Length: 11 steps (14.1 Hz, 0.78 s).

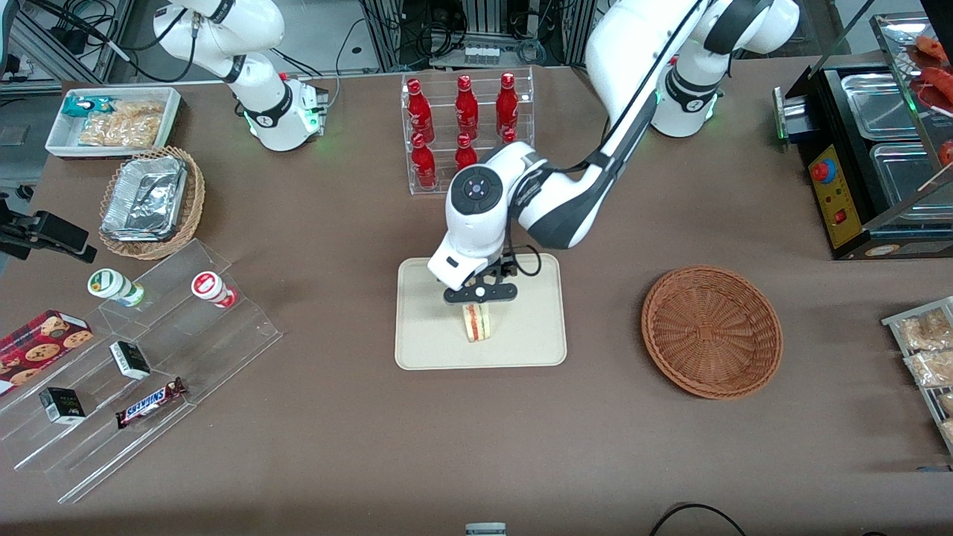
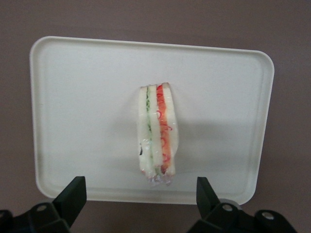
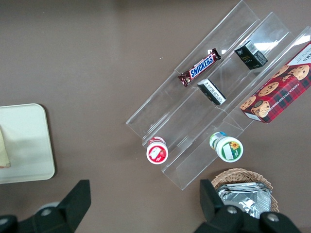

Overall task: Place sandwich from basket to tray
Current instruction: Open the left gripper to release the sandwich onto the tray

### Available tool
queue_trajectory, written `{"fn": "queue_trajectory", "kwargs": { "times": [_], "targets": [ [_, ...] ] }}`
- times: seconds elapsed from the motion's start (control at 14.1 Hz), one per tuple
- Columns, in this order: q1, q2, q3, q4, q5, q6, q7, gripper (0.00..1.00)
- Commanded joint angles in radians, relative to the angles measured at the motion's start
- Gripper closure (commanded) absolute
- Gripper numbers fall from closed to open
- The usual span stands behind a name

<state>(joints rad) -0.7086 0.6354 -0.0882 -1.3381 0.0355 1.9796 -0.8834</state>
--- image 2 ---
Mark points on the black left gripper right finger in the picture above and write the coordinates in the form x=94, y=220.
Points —
x=206, y=199

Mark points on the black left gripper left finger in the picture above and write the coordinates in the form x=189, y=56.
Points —
x=70, y=201

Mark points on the triangle sandwich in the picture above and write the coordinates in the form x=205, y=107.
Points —
x=155, y=126

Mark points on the beige plastic tray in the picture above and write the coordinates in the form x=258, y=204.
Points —
x=85, y=109

